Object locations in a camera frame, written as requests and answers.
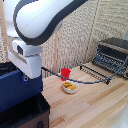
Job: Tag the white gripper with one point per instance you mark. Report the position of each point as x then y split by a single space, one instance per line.
25 58

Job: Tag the dark blue book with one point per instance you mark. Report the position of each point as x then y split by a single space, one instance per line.
18 90

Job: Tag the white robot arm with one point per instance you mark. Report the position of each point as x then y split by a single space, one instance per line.
36 18

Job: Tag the black storage box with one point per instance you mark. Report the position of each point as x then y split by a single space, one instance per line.
23 116

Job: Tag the red plastic cup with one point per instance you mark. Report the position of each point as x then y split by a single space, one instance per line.
65 74

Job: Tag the yellow food pieces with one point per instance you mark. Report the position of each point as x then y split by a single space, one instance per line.
70 85

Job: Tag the white bowl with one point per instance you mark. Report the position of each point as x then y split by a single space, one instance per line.
71 90

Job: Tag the black toaster oven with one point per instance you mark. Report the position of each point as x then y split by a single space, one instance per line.
113 56

